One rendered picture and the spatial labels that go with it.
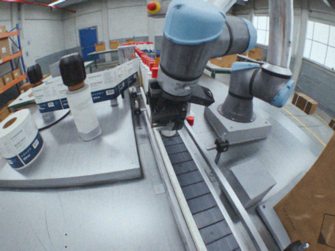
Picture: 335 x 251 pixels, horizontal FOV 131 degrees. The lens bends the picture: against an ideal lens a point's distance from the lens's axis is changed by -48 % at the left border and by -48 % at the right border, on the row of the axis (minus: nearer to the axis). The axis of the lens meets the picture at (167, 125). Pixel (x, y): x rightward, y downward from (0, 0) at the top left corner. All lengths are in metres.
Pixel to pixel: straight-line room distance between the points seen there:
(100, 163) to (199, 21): 0.42
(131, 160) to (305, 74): 6.03
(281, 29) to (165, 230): 0.64
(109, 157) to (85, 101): 0.19
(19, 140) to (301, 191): 0.80
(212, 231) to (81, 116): 0.48
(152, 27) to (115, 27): 1.93
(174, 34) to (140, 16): 8.08
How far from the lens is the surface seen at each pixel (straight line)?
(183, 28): 0.18
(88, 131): 0.53
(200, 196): 0.36
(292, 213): 0.42
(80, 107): 0.49
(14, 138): 0.58
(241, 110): 0.61
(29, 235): 0.54
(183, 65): 0.20
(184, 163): 0.42
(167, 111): 0.31
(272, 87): 0.53
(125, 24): 8.25
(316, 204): 0.37
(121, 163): 0.43
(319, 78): 5.85
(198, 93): 0.32
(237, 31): 0.25
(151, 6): 0.63
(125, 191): 0.43
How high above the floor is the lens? 1.20
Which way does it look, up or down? 35 degrees down
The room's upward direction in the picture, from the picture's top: straight up
